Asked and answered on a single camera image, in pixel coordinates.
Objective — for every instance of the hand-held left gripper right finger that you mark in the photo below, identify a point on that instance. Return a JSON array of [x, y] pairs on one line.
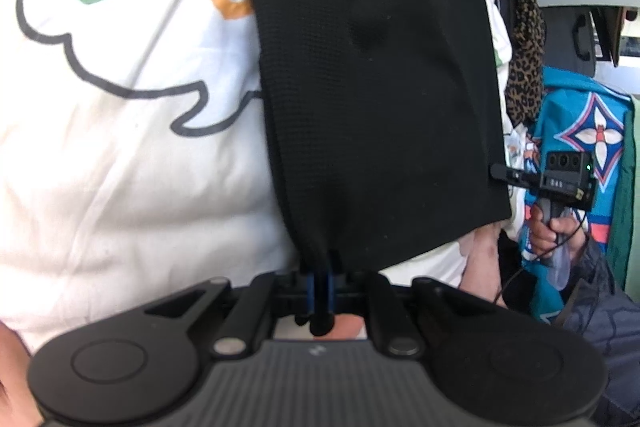
[[328, 292]]

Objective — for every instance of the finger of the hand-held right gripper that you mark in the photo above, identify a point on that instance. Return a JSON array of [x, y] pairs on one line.
[[515, 176]]

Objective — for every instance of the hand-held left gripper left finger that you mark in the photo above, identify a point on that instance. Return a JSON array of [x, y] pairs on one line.
[[311, 292]]

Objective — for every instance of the black bear-print skirt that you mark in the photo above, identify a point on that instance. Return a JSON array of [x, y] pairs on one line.
[[375, 82]]

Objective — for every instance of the person's right forearm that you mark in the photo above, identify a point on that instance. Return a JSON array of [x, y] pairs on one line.
[[600, 307]]

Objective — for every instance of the person's right hand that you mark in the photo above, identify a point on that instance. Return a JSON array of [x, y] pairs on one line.
[[542, 237]]

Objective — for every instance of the blue printed quilt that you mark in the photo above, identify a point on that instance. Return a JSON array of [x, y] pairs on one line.
[[575, 117]]

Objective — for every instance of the green cloth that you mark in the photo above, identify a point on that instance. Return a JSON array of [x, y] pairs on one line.
[[627, 207]]

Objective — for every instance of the leopard print folded garment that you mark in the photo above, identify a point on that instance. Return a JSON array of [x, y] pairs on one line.
[[525, 72]]

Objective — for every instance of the grey bag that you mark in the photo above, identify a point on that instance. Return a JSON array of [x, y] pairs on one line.
[[560, 37]]

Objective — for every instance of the black folded garment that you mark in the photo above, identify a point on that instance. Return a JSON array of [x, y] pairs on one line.
[[505, 17]]

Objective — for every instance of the cream bear-print blanket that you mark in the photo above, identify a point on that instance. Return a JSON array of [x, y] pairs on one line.
[[125, 182]]

